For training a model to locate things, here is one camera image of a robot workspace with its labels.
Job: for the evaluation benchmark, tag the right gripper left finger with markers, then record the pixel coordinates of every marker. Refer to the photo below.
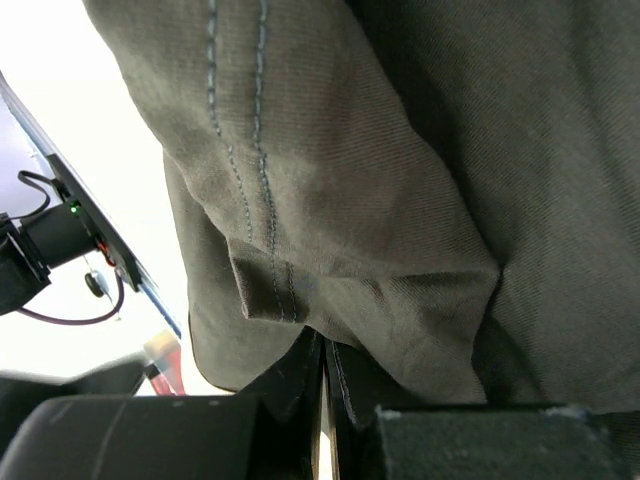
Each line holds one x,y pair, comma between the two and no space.
286,433

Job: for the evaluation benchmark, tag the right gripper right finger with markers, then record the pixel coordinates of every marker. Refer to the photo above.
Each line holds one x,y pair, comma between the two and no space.
357,387

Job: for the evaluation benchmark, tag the olive green underwear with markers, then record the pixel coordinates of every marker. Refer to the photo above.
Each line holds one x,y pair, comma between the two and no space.
450,186

